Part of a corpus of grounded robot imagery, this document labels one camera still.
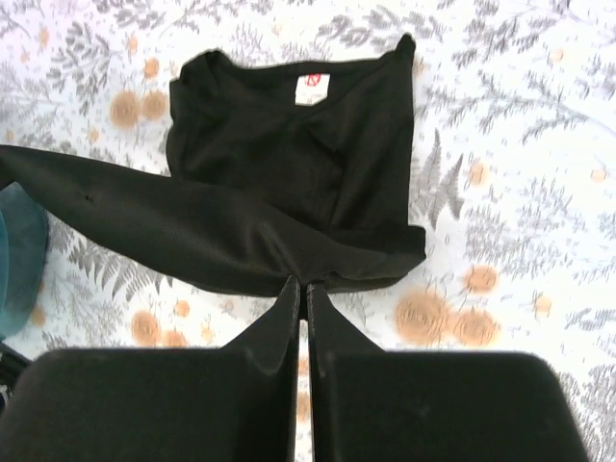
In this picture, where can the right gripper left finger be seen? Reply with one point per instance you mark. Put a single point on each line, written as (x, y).
(233, 403)

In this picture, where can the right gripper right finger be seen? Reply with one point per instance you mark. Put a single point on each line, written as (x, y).
(370, 404)

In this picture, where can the black t shirt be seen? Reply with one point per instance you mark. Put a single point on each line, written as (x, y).
(292, 171)

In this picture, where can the teal plastic basket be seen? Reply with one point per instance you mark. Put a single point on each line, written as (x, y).
(24, 238)

